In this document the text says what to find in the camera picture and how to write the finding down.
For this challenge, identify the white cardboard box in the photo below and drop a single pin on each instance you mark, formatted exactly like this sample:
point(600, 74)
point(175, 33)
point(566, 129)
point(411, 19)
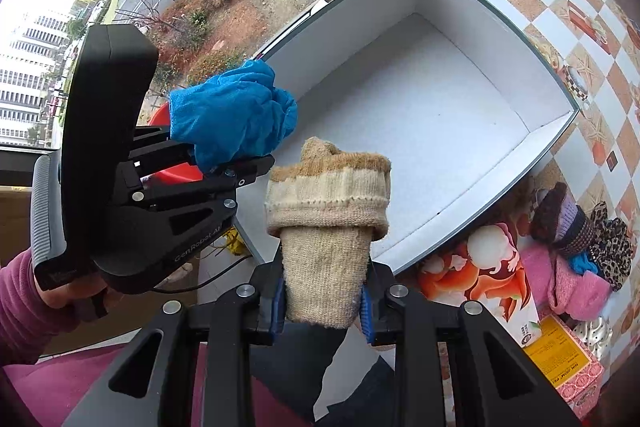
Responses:
point(425, 107)

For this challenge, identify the pink patterned box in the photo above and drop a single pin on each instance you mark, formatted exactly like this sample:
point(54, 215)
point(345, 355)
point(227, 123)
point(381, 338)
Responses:
point(560, 352)

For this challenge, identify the leopard print cloth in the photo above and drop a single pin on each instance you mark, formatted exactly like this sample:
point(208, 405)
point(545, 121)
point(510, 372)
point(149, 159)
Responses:
point(612, 252)

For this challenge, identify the small blue cloth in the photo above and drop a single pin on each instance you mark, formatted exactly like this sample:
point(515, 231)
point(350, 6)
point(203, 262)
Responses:
point(582, 263)

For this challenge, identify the beige knit sock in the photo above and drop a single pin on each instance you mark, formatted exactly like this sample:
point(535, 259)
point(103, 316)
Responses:
point(325, 257)

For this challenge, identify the person's left hand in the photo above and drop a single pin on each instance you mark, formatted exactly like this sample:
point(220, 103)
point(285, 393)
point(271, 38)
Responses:
point(62, 294)

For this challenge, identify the silver patterned pouch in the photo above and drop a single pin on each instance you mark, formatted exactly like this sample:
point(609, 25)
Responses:
point(592, 331)

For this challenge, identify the fruit print carton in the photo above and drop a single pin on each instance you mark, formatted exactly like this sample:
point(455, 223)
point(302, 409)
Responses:
point(480, 277)

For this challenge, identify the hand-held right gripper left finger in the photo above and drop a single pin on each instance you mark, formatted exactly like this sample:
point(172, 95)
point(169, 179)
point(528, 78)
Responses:
point(276, 312)

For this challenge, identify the checkered printed tablecloth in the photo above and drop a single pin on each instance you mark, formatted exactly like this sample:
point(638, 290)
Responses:
point(600, 72)

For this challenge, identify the pink fuzzy cloth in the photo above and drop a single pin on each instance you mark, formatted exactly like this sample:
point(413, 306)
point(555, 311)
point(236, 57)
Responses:
point(560, 287)

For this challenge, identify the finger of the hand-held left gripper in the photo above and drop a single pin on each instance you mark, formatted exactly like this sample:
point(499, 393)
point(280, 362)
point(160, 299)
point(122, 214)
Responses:
point(200, 192)
point(160, 142)

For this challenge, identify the person's maroon sweater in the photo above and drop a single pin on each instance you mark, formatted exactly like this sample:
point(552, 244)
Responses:
point(40, 392)

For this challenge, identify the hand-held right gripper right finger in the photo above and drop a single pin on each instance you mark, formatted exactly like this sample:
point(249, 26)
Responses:
point(365, 312)

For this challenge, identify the person's left forearm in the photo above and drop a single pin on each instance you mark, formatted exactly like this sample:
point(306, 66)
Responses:
point(25, 307)

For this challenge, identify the brown purple knit hat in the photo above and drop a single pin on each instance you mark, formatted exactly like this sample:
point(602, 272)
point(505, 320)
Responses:
point(560, 217)

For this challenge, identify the red plastic basin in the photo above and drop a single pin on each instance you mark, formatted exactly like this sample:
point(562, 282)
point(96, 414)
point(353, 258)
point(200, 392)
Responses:
point(175, 174)

